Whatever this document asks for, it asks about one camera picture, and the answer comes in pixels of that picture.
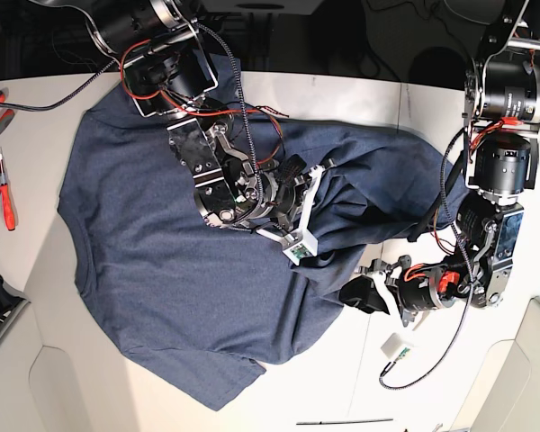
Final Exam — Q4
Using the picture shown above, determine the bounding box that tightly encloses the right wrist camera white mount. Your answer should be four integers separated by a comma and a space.
254, 165, 328, 266

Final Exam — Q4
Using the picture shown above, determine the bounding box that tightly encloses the red handled screwdriver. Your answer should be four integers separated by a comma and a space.
0, 149, 16, 231

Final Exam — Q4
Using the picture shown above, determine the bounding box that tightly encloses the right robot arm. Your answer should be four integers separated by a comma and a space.
66, 1, 325, 243

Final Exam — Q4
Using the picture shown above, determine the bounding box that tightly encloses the blue grey t-shirt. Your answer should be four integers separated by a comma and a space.
58, 86, 451, 410

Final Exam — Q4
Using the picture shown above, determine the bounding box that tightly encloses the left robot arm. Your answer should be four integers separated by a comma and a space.
338, 1, 540, 325

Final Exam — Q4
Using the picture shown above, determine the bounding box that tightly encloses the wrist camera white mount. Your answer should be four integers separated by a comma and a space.
254, 165, 328, 266
381, 332, 417, 362

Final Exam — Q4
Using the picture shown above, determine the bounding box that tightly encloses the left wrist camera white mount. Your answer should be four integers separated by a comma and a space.
381, 332, 417, 362

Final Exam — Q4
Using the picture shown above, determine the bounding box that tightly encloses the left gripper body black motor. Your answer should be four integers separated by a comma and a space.
355, 256, 459, 329

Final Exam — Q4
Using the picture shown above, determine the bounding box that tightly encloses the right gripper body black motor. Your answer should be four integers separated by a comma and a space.
227, 154, 335, 241

